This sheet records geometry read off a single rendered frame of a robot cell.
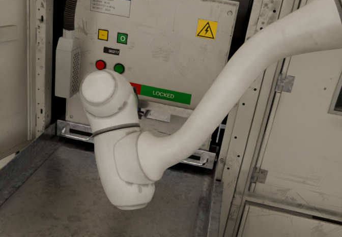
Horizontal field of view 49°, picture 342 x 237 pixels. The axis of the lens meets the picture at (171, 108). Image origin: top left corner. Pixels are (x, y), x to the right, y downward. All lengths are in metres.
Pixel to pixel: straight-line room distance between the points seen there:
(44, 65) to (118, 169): 0.57
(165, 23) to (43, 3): 0.36
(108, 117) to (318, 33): 0.42
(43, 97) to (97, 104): 0.55
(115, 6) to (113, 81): 0.44
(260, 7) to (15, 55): 0.72
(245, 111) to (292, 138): 0.15
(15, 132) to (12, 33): 0.33
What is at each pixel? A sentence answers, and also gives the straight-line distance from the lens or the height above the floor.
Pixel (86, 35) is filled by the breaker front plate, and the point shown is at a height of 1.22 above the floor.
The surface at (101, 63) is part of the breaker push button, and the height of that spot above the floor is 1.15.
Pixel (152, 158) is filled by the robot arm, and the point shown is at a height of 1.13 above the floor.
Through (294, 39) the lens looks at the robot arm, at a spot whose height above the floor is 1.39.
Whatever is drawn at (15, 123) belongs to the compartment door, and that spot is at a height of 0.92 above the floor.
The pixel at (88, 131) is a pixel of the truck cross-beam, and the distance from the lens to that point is 1.28.
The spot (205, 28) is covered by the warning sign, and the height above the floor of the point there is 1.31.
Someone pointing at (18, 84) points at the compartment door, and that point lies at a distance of 1.24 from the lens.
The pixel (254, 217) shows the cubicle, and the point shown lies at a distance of 1.27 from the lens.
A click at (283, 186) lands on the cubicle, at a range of 1.21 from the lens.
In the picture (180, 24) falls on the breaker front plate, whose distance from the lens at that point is 1.10.
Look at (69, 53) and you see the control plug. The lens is 1.10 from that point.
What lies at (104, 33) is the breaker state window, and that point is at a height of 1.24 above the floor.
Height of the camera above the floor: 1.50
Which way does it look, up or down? 23 degrees down
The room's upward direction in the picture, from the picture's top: 9 degrees clockwise
